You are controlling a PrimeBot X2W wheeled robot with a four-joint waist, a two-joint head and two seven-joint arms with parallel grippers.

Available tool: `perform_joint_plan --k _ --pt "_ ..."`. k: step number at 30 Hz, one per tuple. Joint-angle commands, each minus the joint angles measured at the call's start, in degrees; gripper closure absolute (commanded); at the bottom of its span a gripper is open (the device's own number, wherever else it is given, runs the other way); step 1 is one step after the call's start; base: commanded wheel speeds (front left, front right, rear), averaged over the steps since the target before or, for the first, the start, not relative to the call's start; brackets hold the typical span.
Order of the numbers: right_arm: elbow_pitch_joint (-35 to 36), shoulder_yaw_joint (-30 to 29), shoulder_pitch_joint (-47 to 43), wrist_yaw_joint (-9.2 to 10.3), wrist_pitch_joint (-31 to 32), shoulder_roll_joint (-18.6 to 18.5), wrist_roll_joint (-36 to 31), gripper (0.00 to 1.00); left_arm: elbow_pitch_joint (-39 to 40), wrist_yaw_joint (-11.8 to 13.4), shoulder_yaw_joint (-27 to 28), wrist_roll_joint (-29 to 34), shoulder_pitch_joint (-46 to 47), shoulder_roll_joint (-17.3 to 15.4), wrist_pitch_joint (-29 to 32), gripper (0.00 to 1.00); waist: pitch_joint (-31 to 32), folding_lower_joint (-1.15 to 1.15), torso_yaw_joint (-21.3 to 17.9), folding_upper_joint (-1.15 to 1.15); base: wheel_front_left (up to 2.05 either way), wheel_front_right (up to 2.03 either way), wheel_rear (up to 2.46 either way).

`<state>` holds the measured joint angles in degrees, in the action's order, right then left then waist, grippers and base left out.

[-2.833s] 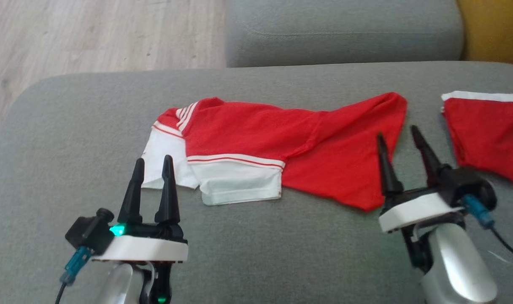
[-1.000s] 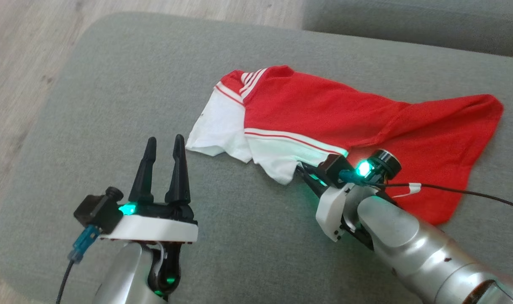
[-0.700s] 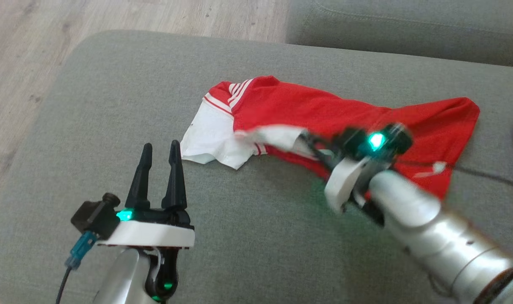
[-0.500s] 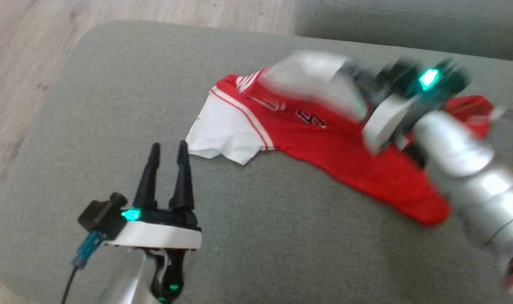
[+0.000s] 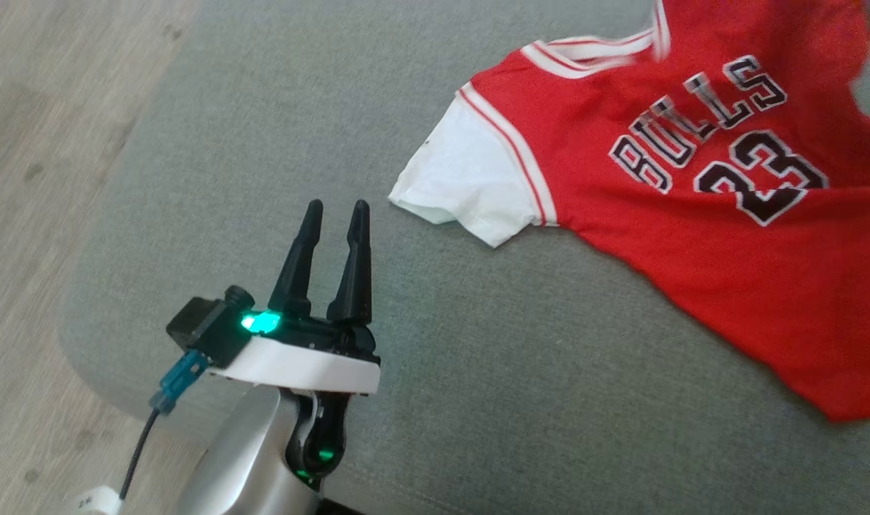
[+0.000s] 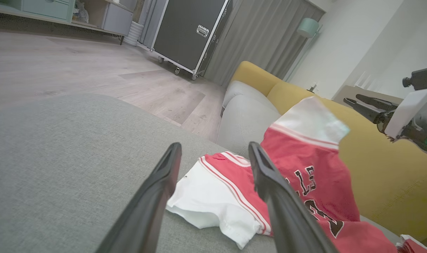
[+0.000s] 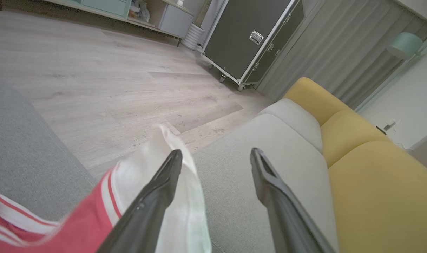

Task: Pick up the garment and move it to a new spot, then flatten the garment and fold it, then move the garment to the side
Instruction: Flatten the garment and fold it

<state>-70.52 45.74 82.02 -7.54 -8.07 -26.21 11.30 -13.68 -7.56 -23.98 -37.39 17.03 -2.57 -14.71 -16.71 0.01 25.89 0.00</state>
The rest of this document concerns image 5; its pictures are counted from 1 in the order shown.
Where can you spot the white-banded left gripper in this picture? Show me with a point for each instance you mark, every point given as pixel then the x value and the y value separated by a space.
pixel 299 365

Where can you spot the red white Bulls jersey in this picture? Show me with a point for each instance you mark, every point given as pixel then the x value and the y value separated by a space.
pixel 692 250

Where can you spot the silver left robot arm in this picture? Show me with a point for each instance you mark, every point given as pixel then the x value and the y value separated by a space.
pixel 242 458

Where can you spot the large grey fabric sofa seat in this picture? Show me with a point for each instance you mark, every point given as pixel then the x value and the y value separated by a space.
pixel 478 393

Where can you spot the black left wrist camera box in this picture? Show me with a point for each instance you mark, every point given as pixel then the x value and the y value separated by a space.
pixel 202 325

